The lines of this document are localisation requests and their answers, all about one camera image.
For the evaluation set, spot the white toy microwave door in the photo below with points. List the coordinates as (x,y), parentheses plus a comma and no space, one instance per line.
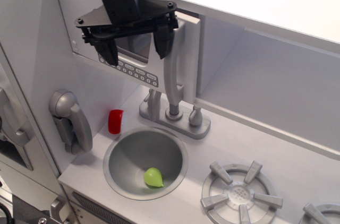
(137,57)

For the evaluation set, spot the grey fridge door handle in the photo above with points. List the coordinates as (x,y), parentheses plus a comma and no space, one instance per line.
(14,122)

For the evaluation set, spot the grey toy telephone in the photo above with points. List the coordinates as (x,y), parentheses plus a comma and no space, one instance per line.
(71,122)

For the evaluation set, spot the green toy pear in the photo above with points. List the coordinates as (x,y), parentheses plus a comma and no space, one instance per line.
(153,177)

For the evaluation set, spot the white toy kitchen cabinet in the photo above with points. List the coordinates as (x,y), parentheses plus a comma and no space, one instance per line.
(268,79)

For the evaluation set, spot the grey oven door handle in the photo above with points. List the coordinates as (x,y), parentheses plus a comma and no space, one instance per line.
(55,211)

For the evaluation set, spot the grey round sink basin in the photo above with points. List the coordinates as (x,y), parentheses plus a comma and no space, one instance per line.
(130,155)

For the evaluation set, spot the grey stove burner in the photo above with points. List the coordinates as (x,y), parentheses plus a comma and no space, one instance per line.
(323,213)
(238,193)

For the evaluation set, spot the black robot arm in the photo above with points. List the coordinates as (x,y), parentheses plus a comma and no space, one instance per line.
(123,18)

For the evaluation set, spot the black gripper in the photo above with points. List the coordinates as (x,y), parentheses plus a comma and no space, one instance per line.
(122,18)

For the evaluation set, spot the red toy cup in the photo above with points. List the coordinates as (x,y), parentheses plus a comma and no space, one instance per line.
(115,121)

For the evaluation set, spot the grey toy faucet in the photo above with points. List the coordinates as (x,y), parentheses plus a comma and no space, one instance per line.
(190,122)

